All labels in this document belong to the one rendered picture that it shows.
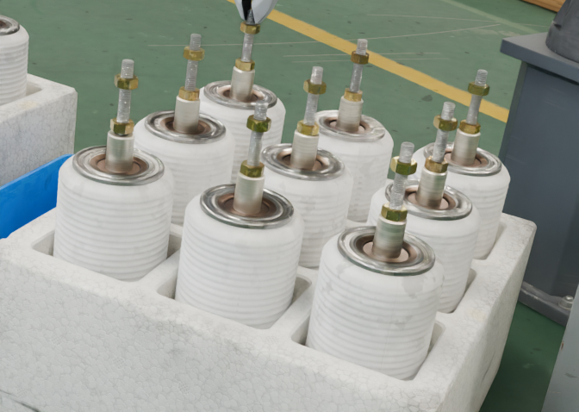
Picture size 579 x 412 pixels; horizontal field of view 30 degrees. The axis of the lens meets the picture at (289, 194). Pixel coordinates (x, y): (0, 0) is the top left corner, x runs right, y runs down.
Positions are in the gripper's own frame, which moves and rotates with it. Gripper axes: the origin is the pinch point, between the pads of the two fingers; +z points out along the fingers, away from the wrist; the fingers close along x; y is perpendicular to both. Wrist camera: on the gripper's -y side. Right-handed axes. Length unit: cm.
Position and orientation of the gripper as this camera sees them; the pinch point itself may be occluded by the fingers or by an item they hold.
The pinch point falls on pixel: (248, 9)
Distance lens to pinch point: 107.3
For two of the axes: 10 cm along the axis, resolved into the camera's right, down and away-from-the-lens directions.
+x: -8.2, -3.4, 4.7
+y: 5.6, -2.6, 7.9
